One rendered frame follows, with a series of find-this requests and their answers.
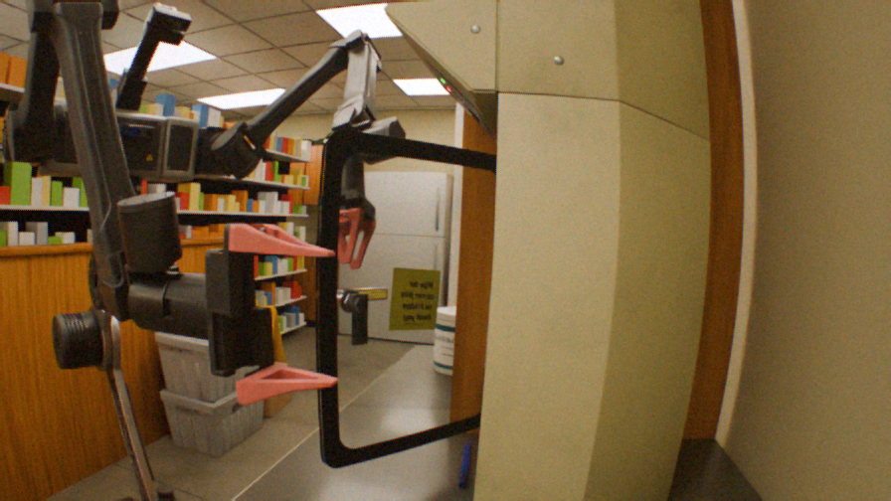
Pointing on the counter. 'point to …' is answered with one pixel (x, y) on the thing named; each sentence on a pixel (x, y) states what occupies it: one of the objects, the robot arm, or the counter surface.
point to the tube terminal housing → (595, 249)
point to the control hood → (456, 46)
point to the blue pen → (464, 466)
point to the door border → (336, 277)
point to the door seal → (335, 288)
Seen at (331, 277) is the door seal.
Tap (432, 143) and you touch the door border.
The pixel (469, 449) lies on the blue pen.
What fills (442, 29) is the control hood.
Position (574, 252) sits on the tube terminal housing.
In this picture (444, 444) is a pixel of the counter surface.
